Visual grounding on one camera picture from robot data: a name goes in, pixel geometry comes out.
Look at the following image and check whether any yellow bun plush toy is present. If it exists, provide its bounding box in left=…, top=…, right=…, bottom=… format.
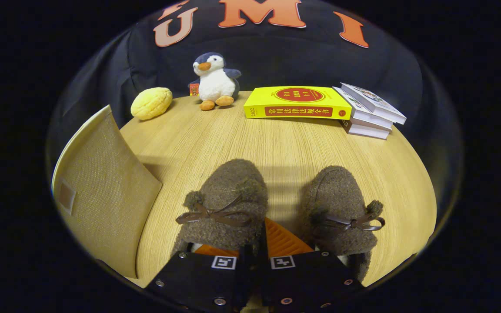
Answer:
left=130, top=87, right=173, bottom=121

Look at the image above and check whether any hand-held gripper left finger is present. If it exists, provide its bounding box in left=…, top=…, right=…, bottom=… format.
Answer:
left=144, top=243, right=255, bottom=313

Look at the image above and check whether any white book with illustrated cover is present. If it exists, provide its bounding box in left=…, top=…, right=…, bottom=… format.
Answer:
left=340, top=83, right=407, bottom=125

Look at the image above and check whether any beige fabric storage box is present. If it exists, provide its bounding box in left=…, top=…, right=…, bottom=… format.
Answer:
left=52, top=104, right=163, bottom=279

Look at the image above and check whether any penguin plush toy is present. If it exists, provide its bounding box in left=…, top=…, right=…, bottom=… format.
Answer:
left=188, top=52, right=242, bottom=111

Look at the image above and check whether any brown fuzzy shoe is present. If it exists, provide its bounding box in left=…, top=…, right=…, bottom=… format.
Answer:
left=170, top=159, right=269, bottom=261
left=298, top=165, right=386, bottom=283

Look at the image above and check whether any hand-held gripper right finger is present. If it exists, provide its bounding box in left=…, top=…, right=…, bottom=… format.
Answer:
left=257, top=217, right=366, bottom=311

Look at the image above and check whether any yellow book with red label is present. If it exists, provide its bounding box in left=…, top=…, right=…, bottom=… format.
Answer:
left=244, top=86, right=352, bottom=120

